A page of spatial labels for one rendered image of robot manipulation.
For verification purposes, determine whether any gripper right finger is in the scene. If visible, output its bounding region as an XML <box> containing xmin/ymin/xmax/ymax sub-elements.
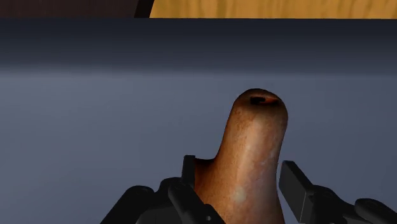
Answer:
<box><xmin>278</xmin><ymin>160</ymin><xmax>397</xmax><ymax>224</ymax></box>

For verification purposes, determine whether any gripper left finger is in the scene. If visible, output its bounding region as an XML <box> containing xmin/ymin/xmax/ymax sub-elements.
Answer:
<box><xmin>99</xmin><ymin>155</ymin><xmax>226</xmax><ymax>224</ymax></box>

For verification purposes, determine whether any brown ceramic vase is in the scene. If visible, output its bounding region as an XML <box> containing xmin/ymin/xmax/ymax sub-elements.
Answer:
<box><xmin>193</xmin><ymin>88</ymin><xmax>289</xmax><ymax>224</ymax></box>

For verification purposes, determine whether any grey-blue sofa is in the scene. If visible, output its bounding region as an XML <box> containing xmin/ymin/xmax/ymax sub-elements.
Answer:
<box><xmin>0</xmin><ymin>18</ymin><xmax>397</xmax><ymax>224</ymax></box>

